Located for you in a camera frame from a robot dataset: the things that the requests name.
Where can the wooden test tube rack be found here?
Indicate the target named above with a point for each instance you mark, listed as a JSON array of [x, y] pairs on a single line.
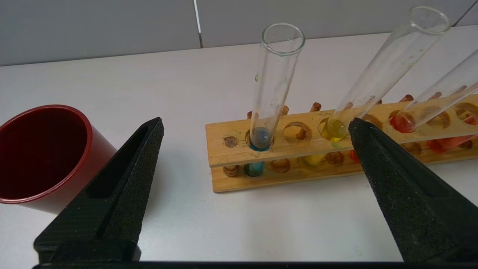
[[239, 148]]

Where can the yellow pigment glass test tube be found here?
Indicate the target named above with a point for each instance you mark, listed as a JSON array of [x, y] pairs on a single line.
[[388, 67]]

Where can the red pigment glass test tube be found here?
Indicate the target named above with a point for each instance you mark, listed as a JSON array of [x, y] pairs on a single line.
[[401, 122]]

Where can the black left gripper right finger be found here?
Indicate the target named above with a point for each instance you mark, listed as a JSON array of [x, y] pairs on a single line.
[[418, 201]]

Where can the dark red plastic cup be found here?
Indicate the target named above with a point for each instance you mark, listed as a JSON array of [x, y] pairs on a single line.
[[48, 157]]

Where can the blue pigment glass test tube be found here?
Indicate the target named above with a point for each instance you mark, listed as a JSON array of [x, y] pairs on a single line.
[[274, 82]]

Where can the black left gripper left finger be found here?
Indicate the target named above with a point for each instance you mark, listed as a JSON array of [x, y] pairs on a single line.
[[119, 194]]

